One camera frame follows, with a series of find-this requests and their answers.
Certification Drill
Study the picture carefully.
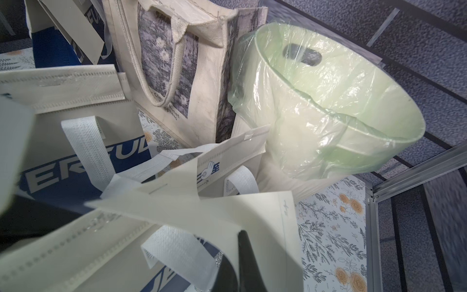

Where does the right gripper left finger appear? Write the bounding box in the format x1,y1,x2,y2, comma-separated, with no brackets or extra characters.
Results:
1,97,35,214

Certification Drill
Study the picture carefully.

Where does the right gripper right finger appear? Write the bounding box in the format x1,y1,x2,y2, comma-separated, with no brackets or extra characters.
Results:
211,229,269,292

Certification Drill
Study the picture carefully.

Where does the blue white bag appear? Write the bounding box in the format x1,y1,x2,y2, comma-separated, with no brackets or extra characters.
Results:
1,126,304,292
1,64,151,214
24,1,117,68

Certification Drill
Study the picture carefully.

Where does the floral table mat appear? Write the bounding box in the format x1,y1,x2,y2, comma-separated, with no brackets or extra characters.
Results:
295,176,367,292

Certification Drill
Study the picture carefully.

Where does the beige canvas tote bag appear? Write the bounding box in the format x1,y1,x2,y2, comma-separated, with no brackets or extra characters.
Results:
103,1,268,147

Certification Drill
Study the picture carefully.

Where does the green lined trash bin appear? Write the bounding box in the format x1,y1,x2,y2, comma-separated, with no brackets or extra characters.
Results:
228,22,426,181

